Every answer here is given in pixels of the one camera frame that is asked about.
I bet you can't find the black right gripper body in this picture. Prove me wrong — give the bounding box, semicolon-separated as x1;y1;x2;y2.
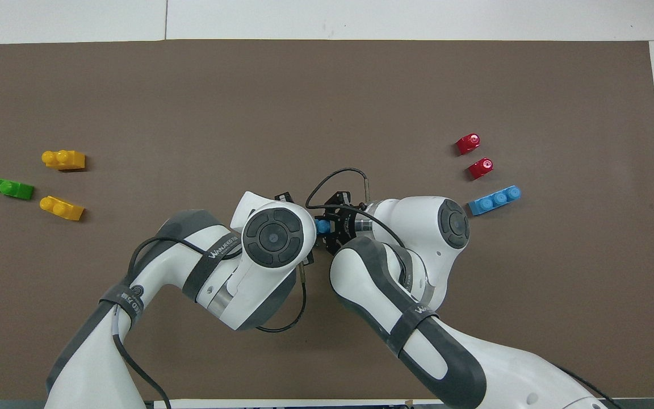
336;206;364;242

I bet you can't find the red one-stud toy block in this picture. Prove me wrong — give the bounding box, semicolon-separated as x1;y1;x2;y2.
468;158;494;181
455;133;481;156

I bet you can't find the yellow two-stud toy block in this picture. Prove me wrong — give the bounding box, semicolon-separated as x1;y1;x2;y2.
41;149;86;171
39;195;85;222

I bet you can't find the green two-stud toy block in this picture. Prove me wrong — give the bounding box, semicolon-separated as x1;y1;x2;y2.
0;177;35;201

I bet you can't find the brown paper table mat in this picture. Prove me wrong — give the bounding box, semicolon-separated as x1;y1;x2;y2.
0;39;654;402

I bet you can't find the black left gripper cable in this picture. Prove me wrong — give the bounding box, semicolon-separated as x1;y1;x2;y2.
256;264;307;333

